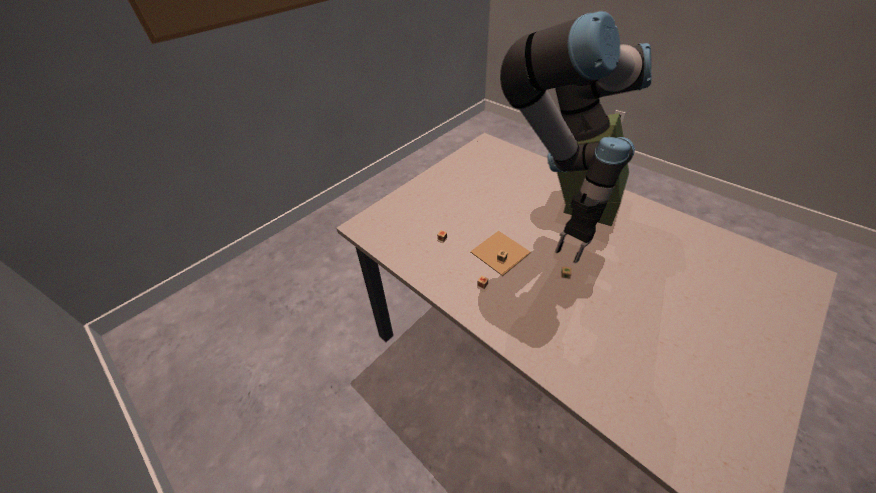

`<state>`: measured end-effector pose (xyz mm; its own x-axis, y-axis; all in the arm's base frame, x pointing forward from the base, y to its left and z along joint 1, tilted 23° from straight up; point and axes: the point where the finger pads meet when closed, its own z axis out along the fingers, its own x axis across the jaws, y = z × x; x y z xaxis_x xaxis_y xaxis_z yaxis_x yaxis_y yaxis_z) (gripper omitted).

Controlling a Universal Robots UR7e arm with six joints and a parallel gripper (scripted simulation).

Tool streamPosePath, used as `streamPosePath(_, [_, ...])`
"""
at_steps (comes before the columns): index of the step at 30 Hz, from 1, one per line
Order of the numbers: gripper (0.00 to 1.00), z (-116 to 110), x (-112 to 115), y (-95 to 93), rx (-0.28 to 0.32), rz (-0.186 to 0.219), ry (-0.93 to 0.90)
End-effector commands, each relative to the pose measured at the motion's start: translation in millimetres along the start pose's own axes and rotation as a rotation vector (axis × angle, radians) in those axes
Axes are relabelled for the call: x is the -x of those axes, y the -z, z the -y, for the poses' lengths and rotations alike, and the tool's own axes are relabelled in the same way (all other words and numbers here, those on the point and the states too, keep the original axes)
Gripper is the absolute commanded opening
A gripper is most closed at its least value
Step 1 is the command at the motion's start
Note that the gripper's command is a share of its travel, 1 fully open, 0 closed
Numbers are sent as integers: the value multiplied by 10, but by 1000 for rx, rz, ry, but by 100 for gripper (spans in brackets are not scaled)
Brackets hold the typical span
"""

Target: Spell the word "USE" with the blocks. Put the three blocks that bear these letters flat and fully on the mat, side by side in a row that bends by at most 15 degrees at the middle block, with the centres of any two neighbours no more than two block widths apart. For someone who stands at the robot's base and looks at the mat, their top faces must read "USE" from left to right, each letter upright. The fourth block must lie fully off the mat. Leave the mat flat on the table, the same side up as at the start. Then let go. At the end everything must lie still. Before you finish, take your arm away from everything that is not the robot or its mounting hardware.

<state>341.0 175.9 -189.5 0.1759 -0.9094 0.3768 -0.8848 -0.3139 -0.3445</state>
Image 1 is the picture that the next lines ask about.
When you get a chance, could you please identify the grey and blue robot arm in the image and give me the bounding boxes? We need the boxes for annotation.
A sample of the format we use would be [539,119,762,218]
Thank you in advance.
[500,11,651,188]

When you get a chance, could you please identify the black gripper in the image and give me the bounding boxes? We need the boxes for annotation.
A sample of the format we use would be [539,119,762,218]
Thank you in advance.
[555,179,614,264]

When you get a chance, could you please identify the tan square mat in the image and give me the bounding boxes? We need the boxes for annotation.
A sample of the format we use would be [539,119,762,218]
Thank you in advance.
[470,231,531,276]

